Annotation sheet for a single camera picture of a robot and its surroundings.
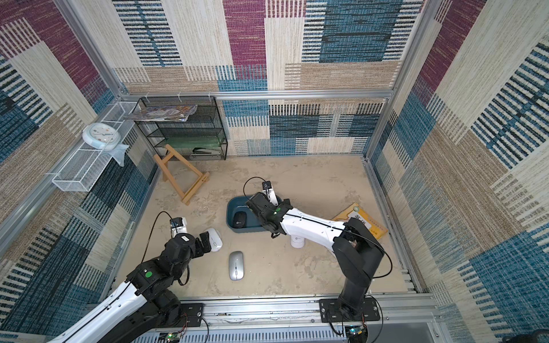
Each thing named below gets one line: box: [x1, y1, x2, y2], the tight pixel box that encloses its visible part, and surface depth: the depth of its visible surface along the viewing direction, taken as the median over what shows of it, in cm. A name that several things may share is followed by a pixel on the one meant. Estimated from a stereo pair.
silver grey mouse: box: [228, 250, 245, 281], surface depth 85 cm
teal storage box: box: [225, 195, 268, 233], surface depth 98 cm
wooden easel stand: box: [153, 144, 211, 206], surface depth 103 cm
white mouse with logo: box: [290, 235, 306, 249], surface depth 91 cm
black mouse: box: [233, 210, 247, 228], surface depth 98 cm
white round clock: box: [82, 122, 121, 151], surface depth 76 cm
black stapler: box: [192, 147, 221, 155], surface depth 111 cm
